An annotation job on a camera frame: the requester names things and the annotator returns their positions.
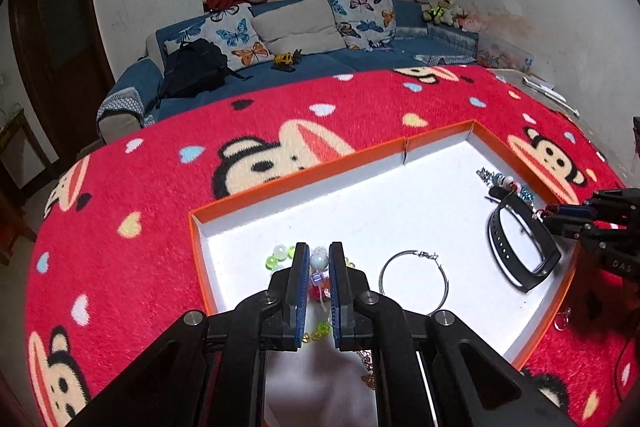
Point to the pile of plush toys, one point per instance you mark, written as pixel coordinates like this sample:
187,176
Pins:
445,12

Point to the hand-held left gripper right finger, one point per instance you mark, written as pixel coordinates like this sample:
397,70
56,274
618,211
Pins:
337,297

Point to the black wristband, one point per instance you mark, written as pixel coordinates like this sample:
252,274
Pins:
495,242

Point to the orange shallow box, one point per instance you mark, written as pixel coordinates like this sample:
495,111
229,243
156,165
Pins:
375,217

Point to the red printed blanket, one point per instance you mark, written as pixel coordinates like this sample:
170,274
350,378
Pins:
150,187

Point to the blue patterned cloth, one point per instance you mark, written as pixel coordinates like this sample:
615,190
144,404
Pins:
445,57

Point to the small silver earring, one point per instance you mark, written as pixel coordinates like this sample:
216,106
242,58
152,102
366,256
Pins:
565,313

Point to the white plastic strip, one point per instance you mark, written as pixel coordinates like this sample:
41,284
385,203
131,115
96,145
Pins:
545,87

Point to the yellow toy vehicle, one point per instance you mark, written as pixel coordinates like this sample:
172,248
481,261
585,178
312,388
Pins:
285,59

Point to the blue sofa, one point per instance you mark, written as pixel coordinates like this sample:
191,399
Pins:
320,67

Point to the silver hoop earring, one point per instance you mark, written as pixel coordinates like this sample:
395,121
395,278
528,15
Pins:
429,255

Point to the butterfly print pillow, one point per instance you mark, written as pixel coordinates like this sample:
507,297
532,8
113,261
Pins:
192,29
240,37
365,17

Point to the black backpack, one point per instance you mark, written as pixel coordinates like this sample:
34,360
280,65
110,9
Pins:
192,69

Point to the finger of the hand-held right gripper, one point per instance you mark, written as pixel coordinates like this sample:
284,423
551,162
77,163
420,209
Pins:
565,210
567,228

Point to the clear storage bin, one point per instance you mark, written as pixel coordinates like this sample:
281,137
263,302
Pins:
500,54

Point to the grey pillow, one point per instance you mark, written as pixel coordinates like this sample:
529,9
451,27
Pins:
295,24

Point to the dark wooden door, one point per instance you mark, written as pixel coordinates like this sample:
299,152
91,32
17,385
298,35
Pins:
55,32

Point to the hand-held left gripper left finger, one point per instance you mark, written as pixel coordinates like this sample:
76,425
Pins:
300,297

